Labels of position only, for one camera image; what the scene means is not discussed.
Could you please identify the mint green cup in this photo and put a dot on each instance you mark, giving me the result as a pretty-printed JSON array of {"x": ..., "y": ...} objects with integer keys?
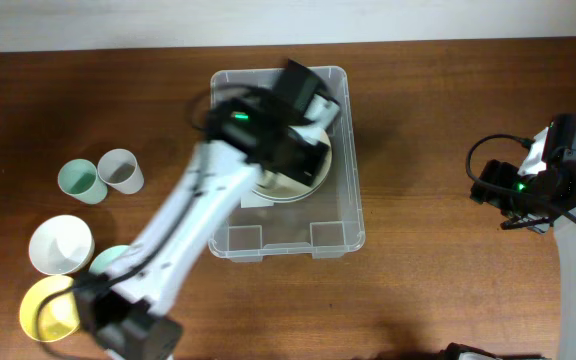
[{"x": 79, "y": 179}]

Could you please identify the yellow bowl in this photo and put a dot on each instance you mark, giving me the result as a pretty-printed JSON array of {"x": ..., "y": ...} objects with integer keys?
[{"x": 58, "y": 319}]

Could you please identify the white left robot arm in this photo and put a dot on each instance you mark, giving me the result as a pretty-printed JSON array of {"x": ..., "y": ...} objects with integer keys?
[{"x": 125, "y": 308}]

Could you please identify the clear plastic storage bin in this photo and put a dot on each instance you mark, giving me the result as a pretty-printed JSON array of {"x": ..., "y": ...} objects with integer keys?
[{"x": 327, "y": 224}]

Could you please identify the mint green bowl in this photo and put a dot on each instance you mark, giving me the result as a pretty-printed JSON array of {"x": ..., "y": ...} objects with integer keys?
[{"x": 105, "y": 258}]

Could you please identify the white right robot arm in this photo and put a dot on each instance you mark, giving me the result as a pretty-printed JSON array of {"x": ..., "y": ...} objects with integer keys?
[{"x": 540, "y": 195}]

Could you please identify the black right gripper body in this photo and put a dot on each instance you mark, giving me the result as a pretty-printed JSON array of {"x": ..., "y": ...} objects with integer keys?
[{"x": 502, "y": 177}]

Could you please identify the grey cup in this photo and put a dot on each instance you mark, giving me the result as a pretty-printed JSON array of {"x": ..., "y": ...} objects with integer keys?
[{"x": 119, "y": 168}]

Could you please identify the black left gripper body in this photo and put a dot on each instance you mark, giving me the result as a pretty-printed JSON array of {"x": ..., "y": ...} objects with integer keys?
[{"x": 298, "y": 158}]

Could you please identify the white bowl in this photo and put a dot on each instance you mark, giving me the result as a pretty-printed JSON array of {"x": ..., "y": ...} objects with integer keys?
[{"x": 61, "y": 245}]

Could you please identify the white paper label in bin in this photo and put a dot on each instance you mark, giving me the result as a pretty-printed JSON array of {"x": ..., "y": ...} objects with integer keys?
[{"x": 252, "y": 200}]

